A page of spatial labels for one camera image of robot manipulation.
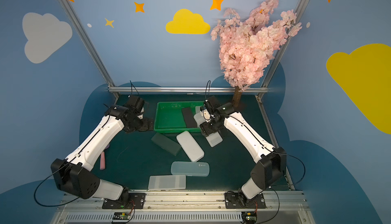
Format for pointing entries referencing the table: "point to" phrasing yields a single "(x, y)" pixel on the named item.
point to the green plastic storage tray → (177, 116)
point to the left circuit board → (121, 216)
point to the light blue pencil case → (190, 168)
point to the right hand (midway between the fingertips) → (210, 127)
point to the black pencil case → (189, 120)
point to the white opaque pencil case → (190, 146)
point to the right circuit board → (251, 216)
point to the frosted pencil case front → (167, 182)
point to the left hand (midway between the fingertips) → (144, 125)
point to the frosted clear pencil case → (214, 139)
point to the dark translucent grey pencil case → (167, 143)
